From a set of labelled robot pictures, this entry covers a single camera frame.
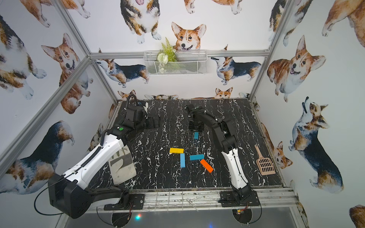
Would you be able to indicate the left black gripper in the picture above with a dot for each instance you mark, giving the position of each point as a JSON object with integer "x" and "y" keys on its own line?
{"x": 152, "y": 122}

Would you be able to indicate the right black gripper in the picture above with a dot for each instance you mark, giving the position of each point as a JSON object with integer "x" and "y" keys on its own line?
{"x": 191, "y": 128}

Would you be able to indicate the teal block diagonal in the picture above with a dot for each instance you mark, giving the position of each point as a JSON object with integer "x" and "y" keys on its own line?
{"x": 197, "y": 157}

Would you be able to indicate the light blue block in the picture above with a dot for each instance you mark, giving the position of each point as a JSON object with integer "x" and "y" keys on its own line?
{"x": 182, "y": 161}

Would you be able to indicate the yellow building block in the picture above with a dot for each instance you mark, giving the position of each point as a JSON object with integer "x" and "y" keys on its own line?
{"x": 176, "y": 151}

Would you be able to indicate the orange building block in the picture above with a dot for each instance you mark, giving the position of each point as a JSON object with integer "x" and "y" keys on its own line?
{"x": 206, "y": 165}

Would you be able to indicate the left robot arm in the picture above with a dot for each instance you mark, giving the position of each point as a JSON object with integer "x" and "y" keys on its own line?
{"x": 70, "y": 192}

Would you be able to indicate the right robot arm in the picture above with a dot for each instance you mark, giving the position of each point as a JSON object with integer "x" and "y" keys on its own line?
{"x": 225, "y": 139}

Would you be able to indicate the white work glove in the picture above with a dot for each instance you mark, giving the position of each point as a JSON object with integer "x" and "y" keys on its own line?
{"x": 121, "y": 166}

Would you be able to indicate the artificial fern and flower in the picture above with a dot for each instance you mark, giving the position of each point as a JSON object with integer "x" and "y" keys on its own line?
{"x": 166, "y": 58}

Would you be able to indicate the beige litter scoop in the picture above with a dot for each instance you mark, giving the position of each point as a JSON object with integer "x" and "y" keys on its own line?
{"x": 265, "y": 165}

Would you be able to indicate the white wire basket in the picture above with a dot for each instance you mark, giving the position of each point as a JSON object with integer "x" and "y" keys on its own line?
{"x": 188, "y": 63}

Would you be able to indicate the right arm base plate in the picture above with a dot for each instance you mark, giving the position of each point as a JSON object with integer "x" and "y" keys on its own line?
{"x": 231, "y": 199}

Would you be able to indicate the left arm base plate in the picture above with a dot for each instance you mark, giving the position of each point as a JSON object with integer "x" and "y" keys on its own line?
{"x": 133, "y": 202}

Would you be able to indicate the aluminium front rail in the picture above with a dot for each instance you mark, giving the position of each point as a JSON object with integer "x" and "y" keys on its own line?
{"x": 196, "y": 200}

